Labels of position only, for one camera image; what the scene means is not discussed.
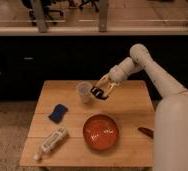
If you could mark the wooden table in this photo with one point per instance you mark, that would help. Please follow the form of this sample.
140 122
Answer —
129 106

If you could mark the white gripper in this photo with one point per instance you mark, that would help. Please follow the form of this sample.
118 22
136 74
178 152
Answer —
116 75

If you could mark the blue sponge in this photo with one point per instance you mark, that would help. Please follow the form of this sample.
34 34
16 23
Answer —
58 113

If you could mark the black eraser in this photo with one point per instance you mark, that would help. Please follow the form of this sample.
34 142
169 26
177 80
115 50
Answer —
98 93

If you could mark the black office chair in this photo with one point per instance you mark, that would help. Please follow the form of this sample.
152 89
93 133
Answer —
46 10

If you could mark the white tube bottle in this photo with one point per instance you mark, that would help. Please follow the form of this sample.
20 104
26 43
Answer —
51 142

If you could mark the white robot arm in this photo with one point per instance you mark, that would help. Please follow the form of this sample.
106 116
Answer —
170 141

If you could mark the red bowl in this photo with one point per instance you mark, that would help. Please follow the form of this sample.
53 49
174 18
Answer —
100 132

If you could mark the translucent ceramic cup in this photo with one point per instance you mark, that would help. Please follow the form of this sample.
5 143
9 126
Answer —
84 91

